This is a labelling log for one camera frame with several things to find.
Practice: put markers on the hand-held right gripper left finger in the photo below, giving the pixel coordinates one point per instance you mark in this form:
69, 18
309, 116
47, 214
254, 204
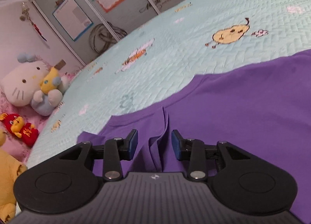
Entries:
133, 145

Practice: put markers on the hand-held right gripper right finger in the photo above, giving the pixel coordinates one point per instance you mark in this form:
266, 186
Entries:
176, 146

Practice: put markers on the purple t-shirt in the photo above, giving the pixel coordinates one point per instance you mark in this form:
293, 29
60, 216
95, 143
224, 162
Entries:
243, 107

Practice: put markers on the bee-print quilted bed cover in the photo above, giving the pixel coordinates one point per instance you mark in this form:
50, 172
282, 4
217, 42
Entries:
182, 56

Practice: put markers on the grey rings decal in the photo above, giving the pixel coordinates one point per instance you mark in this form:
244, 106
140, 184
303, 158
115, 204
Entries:
104, 39

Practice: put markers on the red plush toy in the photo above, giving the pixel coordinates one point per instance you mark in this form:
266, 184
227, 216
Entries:
21, 130

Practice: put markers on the white cat plush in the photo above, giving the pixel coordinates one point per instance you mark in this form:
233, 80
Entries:
21, 83

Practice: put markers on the yellow bear plush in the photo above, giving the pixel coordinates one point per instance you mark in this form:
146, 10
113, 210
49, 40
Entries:
7, 177

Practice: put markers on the blue-bordered poster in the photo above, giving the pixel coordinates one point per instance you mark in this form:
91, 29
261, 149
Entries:
71, 17

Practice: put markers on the grey sliding-door wardrobe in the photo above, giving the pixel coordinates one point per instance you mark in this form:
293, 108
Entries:
136, 2

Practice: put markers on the brown wall plate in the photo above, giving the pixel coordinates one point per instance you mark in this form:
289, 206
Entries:
60, 64

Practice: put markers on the hanging wall ornament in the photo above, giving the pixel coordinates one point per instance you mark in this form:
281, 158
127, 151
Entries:
34, 26

